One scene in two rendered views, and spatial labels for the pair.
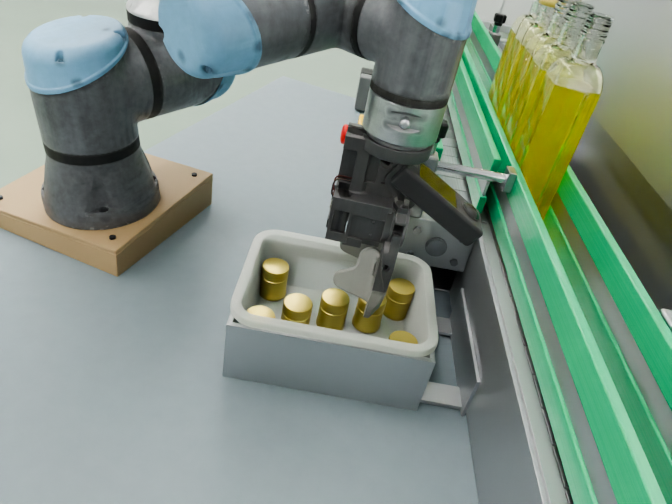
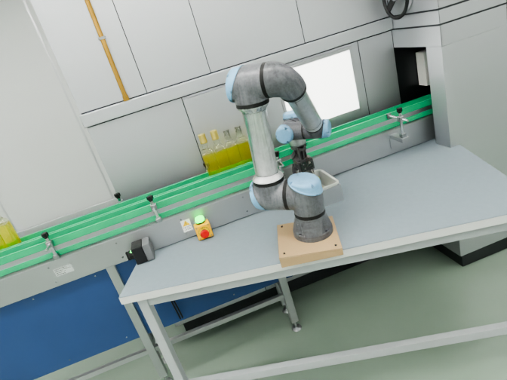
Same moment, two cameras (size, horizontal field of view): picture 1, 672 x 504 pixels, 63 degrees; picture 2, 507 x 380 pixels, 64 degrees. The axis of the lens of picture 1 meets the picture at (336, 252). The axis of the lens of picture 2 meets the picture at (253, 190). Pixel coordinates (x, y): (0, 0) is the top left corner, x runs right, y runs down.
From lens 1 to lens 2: 1.94 m
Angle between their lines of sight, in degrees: 82
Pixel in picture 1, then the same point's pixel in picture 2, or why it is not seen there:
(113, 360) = (357, 208)
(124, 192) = not seen: hidden behind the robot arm
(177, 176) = (286, 228)
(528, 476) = (340, 151)
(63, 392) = (372, 206)
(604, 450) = (340, 135)
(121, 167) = not seen: hidden behind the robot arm
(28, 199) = (329, 240)
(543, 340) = (316, 149)
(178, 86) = not seen: hidden behind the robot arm
